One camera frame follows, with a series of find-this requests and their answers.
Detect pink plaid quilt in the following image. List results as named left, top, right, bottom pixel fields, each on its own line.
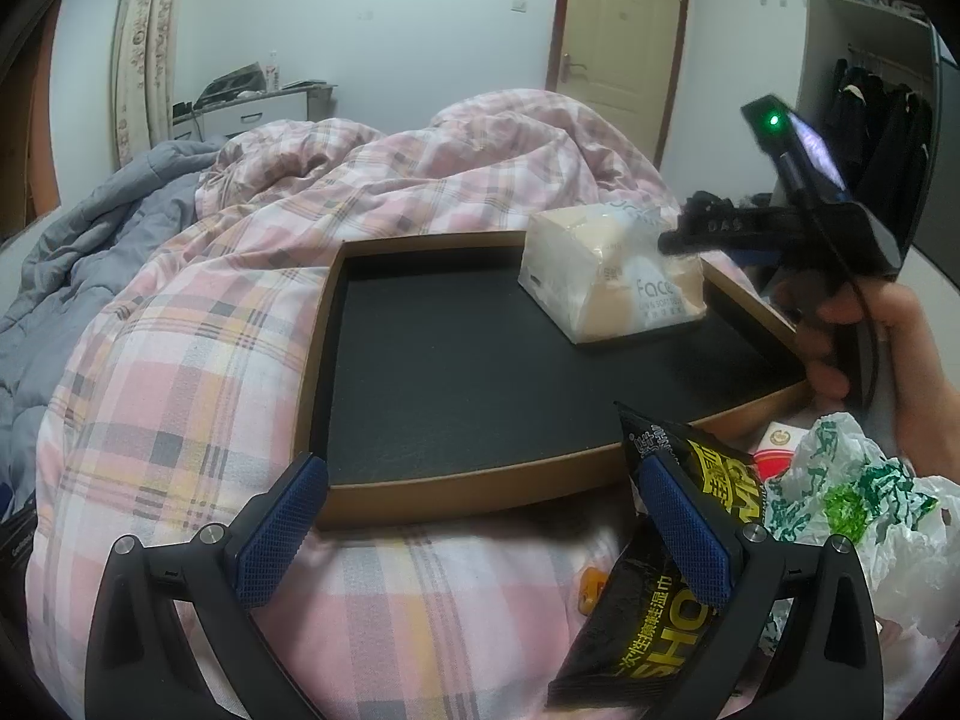
left=22, top=88, right=931, bottom=720

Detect white facial tissue pack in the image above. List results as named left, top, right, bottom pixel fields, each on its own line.
left=517, top=202, right=710, bottom=346

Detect black yellow wipe packet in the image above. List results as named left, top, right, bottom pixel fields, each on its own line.
left=547, top=401, right=767, bottom=712

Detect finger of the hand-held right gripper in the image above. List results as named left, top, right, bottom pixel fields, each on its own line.
left=731, top=244, right=785, bottom=271
left=658, top=191, right=785, bottom=256

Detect floral curtain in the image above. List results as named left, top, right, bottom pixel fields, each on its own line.
left=111, top=0, right=200, bottom=166

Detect cream door with red frame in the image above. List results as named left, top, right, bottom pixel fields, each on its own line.
left=546, top=0, right=692, bottom=166

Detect black tray with brown rim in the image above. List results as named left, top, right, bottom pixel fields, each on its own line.
left=292, top=232, right=812, bottom=533

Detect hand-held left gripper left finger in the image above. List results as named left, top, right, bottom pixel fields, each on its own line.
left=84, top=452, right=331, bottom=720

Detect white green plastic bag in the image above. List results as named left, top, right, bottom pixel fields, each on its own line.
left=757, top=412, right=960, bottom=646

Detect grey quilt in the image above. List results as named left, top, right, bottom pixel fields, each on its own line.
left=0, top=139, right=226, bottom=496

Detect red tissue pack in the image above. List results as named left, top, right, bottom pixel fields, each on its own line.
left=750, top=421, right=812, bottom=482

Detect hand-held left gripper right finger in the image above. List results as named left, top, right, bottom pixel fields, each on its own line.
left=634, top=454, right=880, bottom=720

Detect white wall shelf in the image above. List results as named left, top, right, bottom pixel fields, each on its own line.
left=825, top=0, right=935, bottom=27

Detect person's right hand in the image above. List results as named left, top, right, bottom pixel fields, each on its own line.
left=772, top=274, right=960, bottom=492

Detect hanging black clothes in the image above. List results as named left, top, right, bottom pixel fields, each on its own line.
left=821, top=60, right=935, bottom=248

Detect white desk with drawer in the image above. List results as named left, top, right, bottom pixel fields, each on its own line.
left=172, top=82, right=338, bottom=140

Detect small orange packet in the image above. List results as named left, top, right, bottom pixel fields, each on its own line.
left=577, top=568, right=607, bottom=616

